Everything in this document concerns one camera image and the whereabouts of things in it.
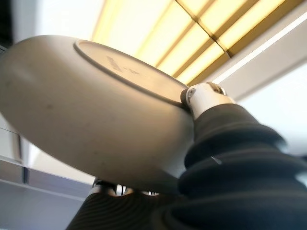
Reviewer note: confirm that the cream round plate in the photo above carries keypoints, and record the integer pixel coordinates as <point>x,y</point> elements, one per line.
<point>84,115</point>

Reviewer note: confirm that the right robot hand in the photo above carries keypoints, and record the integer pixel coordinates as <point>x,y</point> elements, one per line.
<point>239,179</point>

